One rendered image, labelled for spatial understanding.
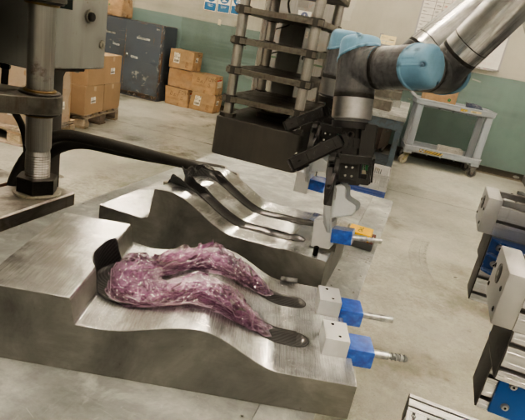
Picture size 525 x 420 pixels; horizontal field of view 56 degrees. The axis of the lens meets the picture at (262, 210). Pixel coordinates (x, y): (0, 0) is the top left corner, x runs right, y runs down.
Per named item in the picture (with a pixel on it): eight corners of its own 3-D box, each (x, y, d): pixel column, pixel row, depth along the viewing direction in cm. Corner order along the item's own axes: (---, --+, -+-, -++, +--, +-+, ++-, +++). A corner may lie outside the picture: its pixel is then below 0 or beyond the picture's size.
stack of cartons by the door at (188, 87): (221, 112, 778) (229, 58, 750) (212, 114, 748) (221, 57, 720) (172, 101, 797) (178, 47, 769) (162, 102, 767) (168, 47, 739)
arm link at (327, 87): (318, 76, 115) (326, 76, 122) (314, 96, 116) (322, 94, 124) (349, 82, 113) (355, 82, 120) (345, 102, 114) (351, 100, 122)
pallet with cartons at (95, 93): (118, 119, 595) (123, 55, 570) (84, 129, 518) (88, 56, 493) (26, 99, 606) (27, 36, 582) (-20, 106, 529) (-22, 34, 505)
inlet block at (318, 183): (346, 199, 127) (351, 180, 125) (342, 204, 122) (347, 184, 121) (297, 186, 130) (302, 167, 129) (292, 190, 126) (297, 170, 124)
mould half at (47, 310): (330, 317, 91) (344, 263, 87) (347, 419, 66) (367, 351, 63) (62, 267, 90) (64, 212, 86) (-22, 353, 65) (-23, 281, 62)
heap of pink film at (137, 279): (273, 286, 85) (282, 245, 83) (271, 347, 69) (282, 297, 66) (126, 259, 85) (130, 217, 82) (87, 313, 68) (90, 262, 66)
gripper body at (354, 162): (367, 189, 90) (376, 122, 88) (321, 183, 93) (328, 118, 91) (372, 186, 97) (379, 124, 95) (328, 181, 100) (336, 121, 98)
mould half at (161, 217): (341, 257, 118) (354, 204, 114) (316, 303, 94) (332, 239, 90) (159, 201, 131) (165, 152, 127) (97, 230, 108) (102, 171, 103)
